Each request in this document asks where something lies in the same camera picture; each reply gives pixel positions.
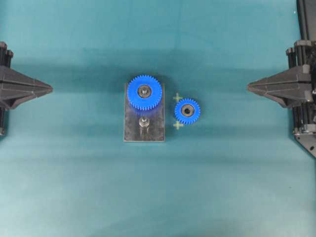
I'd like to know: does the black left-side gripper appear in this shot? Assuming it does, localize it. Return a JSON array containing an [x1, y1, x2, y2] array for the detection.
[[0, 41, 53, 135]]

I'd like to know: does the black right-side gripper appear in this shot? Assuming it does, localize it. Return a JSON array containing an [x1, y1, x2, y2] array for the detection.
[[247, 40, 316, 135]]

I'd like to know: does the small blue gear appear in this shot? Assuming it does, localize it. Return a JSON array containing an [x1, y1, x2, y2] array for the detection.
[[174, 98, 201, 125]]

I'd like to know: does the black right-side robot arm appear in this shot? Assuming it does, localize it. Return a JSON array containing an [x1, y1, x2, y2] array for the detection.
[[247, 0, 316, 156]]

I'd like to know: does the large blue gear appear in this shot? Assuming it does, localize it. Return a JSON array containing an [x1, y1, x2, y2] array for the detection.
[[127, 75, 162, 111]]

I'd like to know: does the steel threaded shaft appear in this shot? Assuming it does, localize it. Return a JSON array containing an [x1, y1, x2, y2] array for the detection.
[[139, 117, 150, 128]]

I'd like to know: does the grey metal base plate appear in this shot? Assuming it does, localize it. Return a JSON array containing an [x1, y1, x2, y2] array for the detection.
[[123, 83, 165, 142]]

